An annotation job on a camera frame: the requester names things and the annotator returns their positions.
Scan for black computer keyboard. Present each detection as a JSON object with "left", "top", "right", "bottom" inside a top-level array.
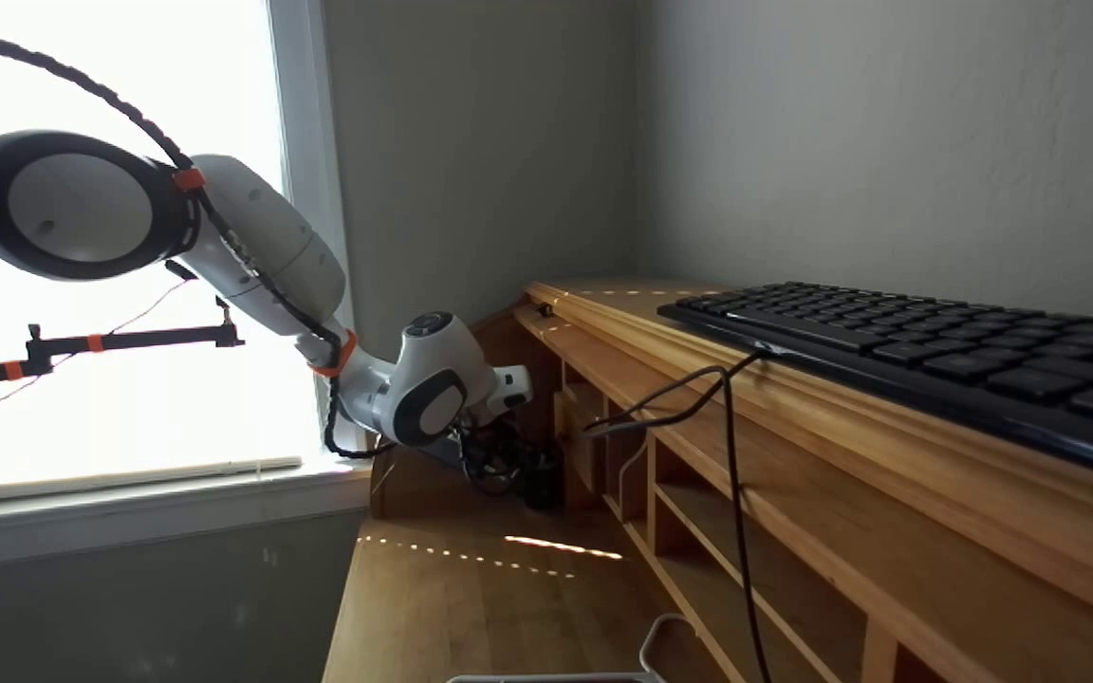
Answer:
[{"left": 657, "top": 281, "right": 1093, "bottom": 487}]

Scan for window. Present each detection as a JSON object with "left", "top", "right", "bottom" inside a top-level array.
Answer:
[{"left": 0, "top": 0, "right": 375, "bottom": 508}]

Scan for wooden desk hutch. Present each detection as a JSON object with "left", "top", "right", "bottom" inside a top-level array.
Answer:
[{"left": 371, "top": 278, "right": 1093, "bottom": 683}]

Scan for white wire rack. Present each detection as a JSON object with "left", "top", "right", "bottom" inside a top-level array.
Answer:
[{"left": 446, "top": 613, "right": 701, "bottom": 683}]

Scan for black cable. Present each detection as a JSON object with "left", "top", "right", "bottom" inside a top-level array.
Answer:
[{"left": 584, "top": 349, "right": 777, "bottom": 683}]

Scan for stand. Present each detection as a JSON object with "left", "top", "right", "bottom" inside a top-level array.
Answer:
[{"left": 0, "top": 296, "right": 246, "bottom": 393}]

